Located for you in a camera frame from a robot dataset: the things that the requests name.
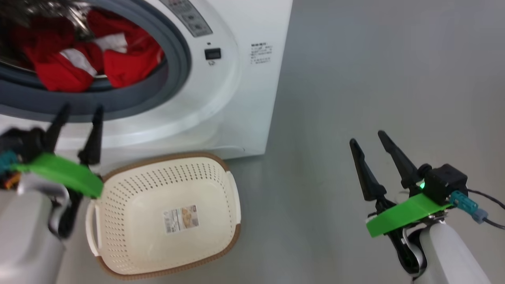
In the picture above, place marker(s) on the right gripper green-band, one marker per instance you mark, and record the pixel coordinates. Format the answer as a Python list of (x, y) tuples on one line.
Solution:
[(406, 213)]

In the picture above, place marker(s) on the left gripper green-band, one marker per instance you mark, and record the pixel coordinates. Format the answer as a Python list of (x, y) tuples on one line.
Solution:
[(67, 173)]

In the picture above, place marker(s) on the red and white garment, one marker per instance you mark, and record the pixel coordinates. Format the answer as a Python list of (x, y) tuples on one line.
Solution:
[(130, 67)]

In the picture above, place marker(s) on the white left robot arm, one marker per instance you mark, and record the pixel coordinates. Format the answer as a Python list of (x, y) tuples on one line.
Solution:
[(23, 236)]

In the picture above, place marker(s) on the grey rubber door gasket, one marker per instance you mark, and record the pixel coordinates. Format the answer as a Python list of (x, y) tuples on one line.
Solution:
[(118, 100)]

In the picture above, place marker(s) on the cream perforated laundry basket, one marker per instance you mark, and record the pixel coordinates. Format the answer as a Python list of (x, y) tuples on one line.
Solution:
[(130, 209)]

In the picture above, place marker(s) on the printed label sticker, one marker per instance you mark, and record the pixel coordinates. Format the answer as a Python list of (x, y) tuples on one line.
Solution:
[(180, 219)]

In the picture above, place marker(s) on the white front-load washing machine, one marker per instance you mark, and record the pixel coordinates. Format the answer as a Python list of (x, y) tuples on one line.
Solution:
[(252, 98)]

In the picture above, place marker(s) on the grey caution label strip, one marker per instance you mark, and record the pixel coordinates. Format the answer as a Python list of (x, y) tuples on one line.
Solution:
[(187, 17)]

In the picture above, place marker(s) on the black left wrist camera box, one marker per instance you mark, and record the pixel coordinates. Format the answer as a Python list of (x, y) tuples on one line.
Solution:
[(23, 144)]

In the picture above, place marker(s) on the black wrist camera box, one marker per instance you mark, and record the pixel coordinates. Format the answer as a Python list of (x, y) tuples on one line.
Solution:
[(23, 144), (444, 183)]

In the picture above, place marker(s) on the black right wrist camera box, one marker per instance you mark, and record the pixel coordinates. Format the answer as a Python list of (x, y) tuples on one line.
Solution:
[(444, 183)]

